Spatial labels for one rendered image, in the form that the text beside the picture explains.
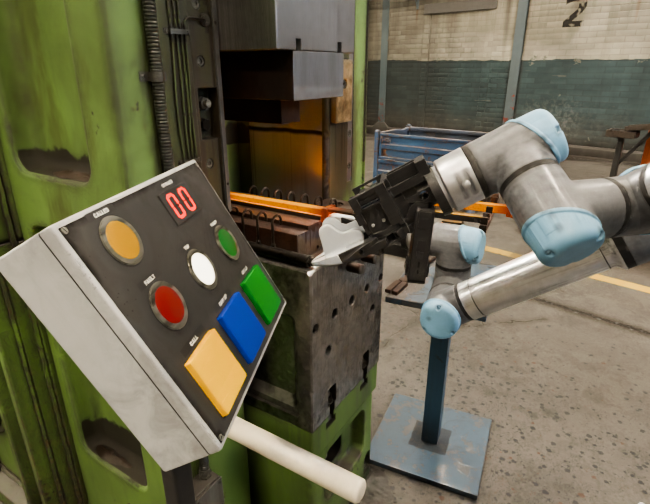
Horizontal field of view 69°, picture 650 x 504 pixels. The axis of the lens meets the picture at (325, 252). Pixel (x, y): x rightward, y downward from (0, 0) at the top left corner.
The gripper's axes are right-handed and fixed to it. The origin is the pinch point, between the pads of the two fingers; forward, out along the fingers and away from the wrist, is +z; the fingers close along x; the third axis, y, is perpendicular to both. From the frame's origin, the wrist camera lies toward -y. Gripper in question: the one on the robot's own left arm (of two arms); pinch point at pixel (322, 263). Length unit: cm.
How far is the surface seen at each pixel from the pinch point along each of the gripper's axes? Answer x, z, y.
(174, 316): 20.9, 10.8, 8.0
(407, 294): -70, 4, -41
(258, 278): -0.9, 10.4, 2.1
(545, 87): -787, -226, -124
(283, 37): -32.2, -6.1, 34.2
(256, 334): 9.1, 10.4, -2.3
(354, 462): -54, 43, -80
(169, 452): 27.0, 16.8, -3.6
